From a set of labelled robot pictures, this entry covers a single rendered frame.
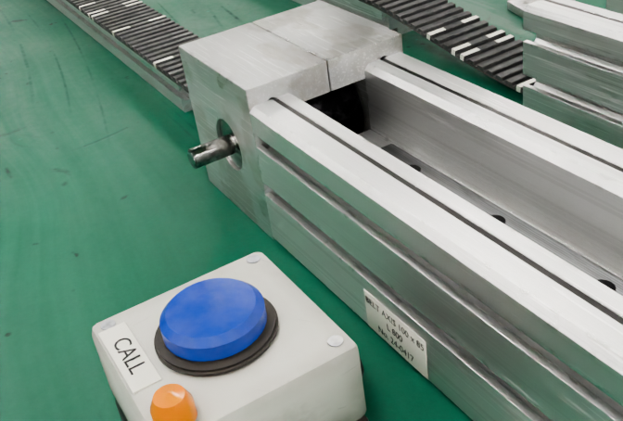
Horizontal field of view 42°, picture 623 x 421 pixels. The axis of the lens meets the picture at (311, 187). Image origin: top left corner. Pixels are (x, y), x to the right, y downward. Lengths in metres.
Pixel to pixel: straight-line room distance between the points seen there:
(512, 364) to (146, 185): 0.31
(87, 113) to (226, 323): 0.40
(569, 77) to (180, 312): 0.29
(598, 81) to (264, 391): 0.29
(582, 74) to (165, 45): 0.34
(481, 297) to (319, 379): 0.07
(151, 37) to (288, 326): 0.44
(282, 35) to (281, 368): 0.24
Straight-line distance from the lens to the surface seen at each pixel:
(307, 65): 0.44
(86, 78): 0.75
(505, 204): 0.39
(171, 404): 0.28
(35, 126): 0.68
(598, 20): 0.49
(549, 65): 0.52
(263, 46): 0.47
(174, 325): 0.31
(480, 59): 0.62
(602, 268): 0.34
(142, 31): 0.73
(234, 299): 0.31
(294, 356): 0.30
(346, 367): 0.30
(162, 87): 0.67
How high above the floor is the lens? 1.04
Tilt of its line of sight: 31 degrees down
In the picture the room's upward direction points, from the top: 9 degrees counter-clockwise
